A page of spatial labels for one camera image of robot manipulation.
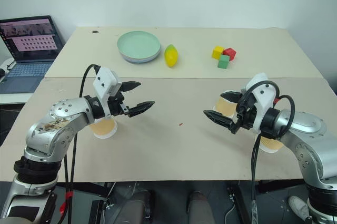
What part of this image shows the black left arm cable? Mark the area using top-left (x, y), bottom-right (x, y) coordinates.
top-left (63, 63), bottom-right (102, 224)

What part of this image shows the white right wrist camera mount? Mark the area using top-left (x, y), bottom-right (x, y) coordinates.
top-left (246, 72), bottom-right (280, 134)

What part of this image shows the yellow cube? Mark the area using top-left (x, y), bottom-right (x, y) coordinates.
top-left (211, 46), bottom-right (225, 60)

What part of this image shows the open blue laptop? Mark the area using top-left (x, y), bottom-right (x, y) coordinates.
top-left (0, 15), bottom-right (65, 94)

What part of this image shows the dark rounded shape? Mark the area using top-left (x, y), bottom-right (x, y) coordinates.
top-left (123, 189), bottom-right (152, 224)
top-left (187, 191), bottom-right (210, 224)

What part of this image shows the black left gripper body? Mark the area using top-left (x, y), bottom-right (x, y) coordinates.
top-left (107, 84), bottom-right (130, 116)

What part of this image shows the tan paper cup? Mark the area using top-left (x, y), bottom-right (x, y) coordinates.
top-left (258, 134), bottom-right (285, 153)
top-left (212, 96), bottom-right (237, 119)
top-left (88, 117), bottom-right (118, 139)

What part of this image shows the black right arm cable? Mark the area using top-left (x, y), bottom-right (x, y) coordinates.
top-left (236, 80), bottom-right (295, 224)

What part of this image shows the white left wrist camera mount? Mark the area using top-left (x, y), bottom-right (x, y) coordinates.
top-left (93, 66), bottom-right (122, 118)

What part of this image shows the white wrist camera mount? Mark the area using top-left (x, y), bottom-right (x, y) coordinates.
top-left (246, 72), bottom-right (280, 134)
top-left (93, 66), bottom-right (122, 118)

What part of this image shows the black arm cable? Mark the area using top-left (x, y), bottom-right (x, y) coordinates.
top-left (63, 63), bottom-right (102, 224)
top-left (236, 80), bottom-right (295, 224)

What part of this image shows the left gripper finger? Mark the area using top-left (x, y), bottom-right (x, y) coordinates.
top-left (121, 81), bottom-right (142, 93)
top-left (125, 101), bottom-right (155, 118)

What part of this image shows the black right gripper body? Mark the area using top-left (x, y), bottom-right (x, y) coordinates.
top-left (234, 93), bottom-right (257, 130)

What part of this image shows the light blue plate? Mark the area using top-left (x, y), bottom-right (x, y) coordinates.
top-left (120, 49), bottom-right (161, 64)

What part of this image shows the yellow lemon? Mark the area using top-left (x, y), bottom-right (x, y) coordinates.
top-left (164, 44), bottom-right (180, 69)

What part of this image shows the red tape strip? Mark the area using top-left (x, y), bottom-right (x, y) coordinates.
top-left (60, 191), bottom-right (73, 216)

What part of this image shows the mint green plate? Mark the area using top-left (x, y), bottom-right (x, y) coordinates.
top-left (117, 31), bottom-right (161, 61)

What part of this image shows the green cube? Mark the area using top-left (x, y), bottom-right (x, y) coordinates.
top-left (217, 54), bottom-right (230, 70)

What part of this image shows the red cube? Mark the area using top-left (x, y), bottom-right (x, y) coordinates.
top-left (222, 47), bottom-right (237, 62)

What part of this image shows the white shoe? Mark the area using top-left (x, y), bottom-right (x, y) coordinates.
top-left (288, 196), bottom-right (310, 221)

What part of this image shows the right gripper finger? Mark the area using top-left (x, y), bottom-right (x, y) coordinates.
top-left (220, 91), bottom-right (243, 103)
top-left (203, 110), bottom-right (239, 134)

